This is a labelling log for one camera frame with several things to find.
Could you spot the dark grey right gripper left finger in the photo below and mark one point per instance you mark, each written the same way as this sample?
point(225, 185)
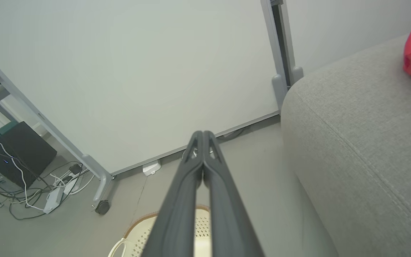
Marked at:
point(177, 221)

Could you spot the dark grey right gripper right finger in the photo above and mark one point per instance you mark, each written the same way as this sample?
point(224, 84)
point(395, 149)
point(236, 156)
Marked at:
point(230, 228)

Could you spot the cream perforated laundry basket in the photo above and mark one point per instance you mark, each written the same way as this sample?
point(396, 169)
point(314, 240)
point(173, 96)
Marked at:
point(137, 239)

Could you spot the black caster wheel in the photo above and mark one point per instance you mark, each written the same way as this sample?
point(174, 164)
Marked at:
point(102, 207)

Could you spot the grey partition foot with caster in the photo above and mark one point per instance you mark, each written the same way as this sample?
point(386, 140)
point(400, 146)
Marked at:
point(102, 178)

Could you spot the short white power strip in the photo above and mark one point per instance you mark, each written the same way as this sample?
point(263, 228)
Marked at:
point(70, 185)

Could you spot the black power adapter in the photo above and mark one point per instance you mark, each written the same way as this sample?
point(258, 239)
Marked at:
point(75, 169)

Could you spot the grey fabric sofa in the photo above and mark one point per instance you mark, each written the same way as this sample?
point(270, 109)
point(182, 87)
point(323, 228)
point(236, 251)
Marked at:
point(362, 160)

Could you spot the wide white partition panel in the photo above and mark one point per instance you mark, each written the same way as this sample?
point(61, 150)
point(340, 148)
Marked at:
point(137, 71)

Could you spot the black computer box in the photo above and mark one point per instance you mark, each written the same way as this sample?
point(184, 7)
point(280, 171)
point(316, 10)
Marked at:
point(20, 150)

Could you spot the narrow white partition panel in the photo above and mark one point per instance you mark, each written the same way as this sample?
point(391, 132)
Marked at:
point(351, 25)

